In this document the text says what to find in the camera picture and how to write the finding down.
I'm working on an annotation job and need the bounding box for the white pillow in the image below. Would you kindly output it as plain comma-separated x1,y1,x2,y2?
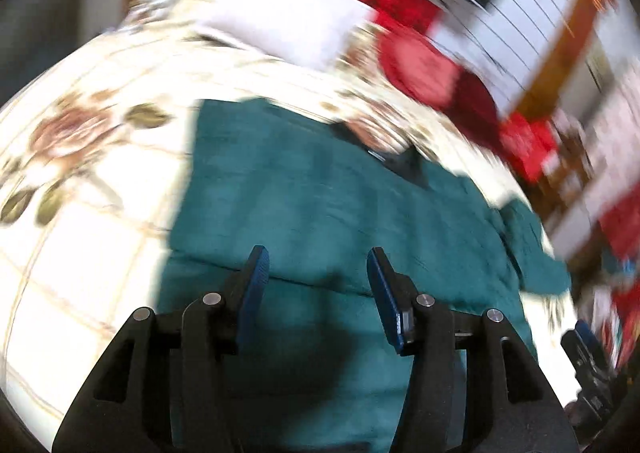
195,0,373,71

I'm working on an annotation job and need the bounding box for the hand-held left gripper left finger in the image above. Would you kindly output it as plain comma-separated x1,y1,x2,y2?
51,245,271,453

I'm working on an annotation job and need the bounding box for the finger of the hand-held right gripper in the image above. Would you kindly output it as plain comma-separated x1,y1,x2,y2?
574,320,603,364

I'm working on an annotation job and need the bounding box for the red heart cushion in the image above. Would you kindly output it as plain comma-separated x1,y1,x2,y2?
377,28,471,108

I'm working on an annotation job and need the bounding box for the red shopping bag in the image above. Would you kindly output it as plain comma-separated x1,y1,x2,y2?
500,113,560,184

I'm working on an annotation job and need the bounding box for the green puffer jacket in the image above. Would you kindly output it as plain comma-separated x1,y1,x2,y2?
157,98,573,453

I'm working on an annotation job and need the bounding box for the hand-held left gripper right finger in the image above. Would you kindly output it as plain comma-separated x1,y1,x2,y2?
366,247,581,453

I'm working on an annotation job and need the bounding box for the floral bed sheet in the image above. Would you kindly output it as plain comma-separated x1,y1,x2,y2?
0,0,581,453

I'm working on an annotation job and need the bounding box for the dark red velvet cushion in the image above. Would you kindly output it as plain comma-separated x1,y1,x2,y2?
445,68,507,154

